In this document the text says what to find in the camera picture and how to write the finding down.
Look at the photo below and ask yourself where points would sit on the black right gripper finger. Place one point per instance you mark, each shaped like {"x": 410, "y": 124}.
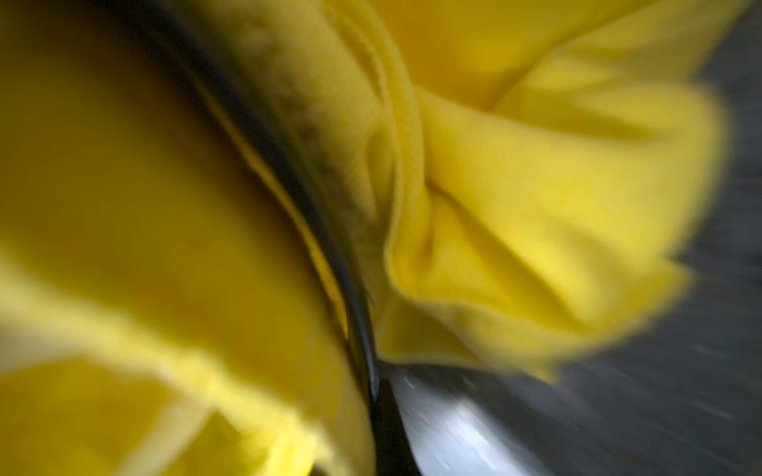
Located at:
{"x": 394, "y": 456}

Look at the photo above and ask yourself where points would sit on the yellow trousers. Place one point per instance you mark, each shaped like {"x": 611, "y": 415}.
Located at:
{"x": 516, "y": 179}

